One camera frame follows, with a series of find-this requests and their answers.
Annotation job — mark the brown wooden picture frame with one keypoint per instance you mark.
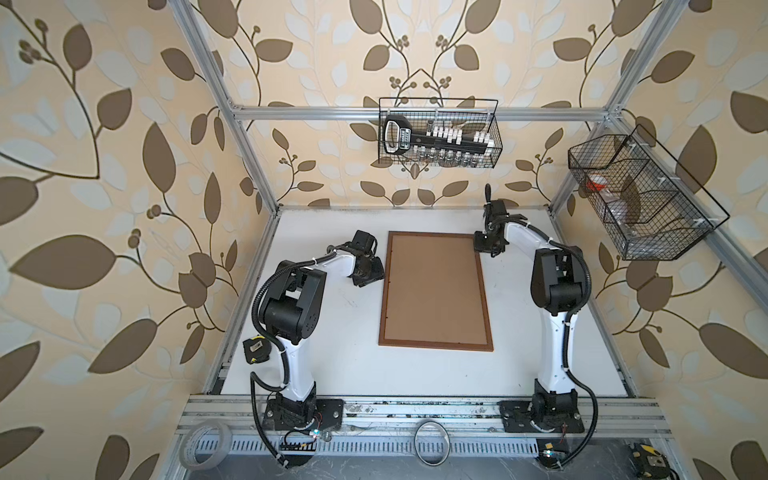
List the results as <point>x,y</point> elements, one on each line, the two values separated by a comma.
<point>435,347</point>

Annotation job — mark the black socket set holder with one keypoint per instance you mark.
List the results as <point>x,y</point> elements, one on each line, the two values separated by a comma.
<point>424,137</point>

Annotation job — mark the yellow black tape measure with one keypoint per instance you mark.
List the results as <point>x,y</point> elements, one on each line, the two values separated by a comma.
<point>649,463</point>
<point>257,349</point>

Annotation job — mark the black wire basket back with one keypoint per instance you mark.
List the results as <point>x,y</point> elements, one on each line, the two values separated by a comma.
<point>469,111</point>

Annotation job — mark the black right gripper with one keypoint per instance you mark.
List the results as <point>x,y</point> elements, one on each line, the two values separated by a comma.
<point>479,247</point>

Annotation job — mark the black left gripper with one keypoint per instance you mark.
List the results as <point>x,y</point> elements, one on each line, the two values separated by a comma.
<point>380,271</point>

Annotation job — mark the clear tape roll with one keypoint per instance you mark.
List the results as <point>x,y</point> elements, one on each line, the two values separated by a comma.
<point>189,442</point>

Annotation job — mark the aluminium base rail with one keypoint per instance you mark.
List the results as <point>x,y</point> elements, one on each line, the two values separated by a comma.
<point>426,426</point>

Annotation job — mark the black wire basket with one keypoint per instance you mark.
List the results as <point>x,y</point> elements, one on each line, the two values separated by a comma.
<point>469,111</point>
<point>655,207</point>

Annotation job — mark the yellow black tape measure right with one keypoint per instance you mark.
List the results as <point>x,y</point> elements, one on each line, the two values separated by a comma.
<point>649,463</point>

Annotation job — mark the brown cardboard backing board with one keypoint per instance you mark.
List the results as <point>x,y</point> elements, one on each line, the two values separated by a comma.
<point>435,288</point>

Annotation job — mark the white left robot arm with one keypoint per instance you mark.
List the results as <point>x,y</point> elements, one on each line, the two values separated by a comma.
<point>285,312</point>

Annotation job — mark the aluminium cage frame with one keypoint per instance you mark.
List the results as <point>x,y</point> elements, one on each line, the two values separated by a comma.
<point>693,72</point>

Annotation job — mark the red capped clear container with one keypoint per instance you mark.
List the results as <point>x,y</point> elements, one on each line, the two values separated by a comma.
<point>595,183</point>

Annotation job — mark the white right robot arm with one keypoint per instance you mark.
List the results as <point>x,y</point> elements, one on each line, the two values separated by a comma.
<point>560,287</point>

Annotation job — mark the black wire basket right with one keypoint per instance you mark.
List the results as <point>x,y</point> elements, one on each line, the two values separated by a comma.
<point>655,207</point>

